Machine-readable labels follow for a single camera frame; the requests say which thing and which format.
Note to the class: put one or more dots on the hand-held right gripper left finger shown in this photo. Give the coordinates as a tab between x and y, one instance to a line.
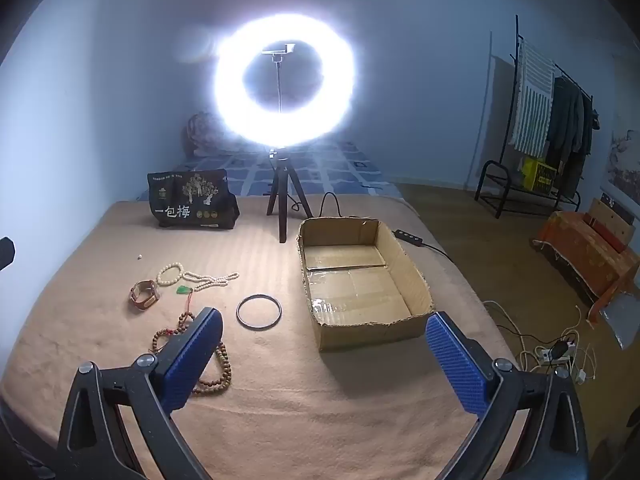
192	355

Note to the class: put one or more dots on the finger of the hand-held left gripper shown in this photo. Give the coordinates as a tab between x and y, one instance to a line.
6	252

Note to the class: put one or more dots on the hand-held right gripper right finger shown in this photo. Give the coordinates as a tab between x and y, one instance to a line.
457	360

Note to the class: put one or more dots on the thin dark bangle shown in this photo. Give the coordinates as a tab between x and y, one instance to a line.
238	312

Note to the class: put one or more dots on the cardboard box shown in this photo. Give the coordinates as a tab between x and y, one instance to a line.
350	295

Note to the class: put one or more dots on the white power strip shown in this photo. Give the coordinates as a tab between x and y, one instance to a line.
545	355

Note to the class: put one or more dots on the black charger adapter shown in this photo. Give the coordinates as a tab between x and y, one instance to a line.
559	348

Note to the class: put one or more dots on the tan ribbed blanket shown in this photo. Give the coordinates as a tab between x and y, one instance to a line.
300	410

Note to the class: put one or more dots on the black printed bag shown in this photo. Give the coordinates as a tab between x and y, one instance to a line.
190	200

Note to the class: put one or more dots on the orange cloth covered table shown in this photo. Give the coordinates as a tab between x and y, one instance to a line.
580	250

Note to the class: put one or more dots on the grey board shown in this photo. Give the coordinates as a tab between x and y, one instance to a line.
622	320

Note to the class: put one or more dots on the black tripod stand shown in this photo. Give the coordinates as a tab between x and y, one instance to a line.
281	200

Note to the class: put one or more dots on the yellow plastic crate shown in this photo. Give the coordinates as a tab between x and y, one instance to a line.
540	175

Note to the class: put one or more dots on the light wooden box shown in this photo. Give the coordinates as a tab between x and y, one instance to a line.
612	220

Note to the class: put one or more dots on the folded floral quilt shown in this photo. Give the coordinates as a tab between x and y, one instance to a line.
200	135

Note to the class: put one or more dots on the blue patterned bed sheet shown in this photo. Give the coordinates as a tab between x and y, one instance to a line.
340	170

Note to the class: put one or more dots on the dark hanging clothes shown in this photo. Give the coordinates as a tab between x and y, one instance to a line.
565	125

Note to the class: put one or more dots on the striped hanging towel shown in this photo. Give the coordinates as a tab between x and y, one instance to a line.
532	95

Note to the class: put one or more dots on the phone holder clamp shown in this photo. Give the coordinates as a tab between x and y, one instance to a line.
278	50

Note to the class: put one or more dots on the black metal clothes rack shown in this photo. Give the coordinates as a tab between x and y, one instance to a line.
517	30

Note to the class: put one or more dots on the landscape wall painting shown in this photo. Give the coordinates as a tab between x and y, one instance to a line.
625	160

